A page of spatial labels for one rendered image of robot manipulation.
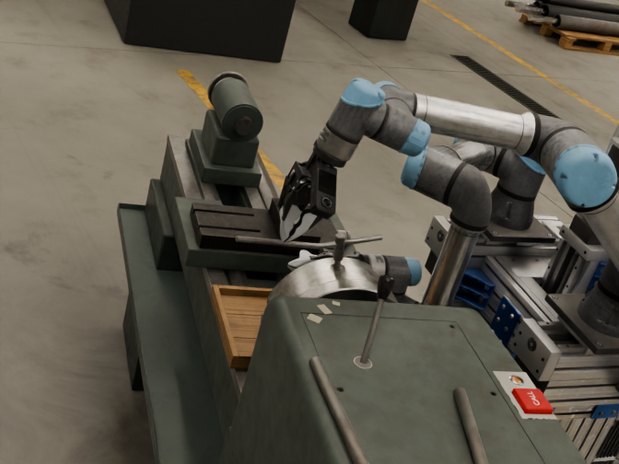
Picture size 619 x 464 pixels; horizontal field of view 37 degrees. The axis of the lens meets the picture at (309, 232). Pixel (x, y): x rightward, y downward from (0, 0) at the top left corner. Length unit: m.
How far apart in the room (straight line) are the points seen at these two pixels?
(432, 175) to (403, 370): 0.65
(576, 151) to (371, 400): 0.66
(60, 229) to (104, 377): 1.03
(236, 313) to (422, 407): 0.86
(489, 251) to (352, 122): 1.02
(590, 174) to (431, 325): 0.44
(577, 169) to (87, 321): 2.36
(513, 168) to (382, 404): 1.14
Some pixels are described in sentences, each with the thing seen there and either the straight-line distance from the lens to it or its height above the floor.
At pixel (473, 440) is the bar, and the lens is 1.61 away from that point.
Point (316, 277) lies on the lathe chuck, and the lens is 1.99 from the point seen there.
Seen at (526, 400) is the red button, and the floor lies 1.27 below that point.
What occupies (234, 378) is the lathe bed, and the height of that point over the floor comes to 0.85.
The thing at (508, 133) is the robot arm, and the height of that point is 1.61.
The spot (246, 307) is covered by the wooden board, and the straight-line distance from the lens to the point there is 2.43.
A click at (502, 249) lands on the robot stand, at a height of 1.09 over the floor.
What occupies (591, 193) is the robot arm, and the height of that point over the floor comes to 1.58.
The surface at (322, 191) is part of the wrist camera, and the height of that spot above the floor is 1.49.
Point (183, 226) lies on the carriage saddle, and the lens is 2.65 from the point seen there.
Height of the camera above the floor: 2.24
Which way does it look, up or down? 28 degrees down
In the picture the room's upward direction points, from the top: 16 degrees clockwise
